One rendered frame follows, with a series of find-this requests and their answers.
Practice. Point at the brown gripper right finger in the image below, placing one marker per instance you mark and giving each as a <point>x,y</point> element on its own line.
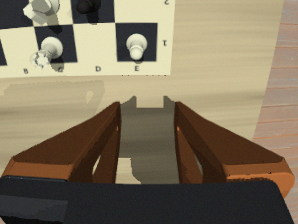
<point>224,156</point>

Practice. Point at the black pawn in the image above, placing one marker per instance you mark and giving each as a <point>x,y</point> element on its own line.
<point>88,6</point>

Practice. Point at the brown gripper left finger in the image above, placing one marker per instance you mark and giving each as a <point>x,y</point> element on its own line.
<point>72,154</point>

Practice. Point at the black and cream chessboard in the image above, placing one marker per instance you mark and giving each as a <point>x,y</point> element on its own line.
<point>93,43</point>

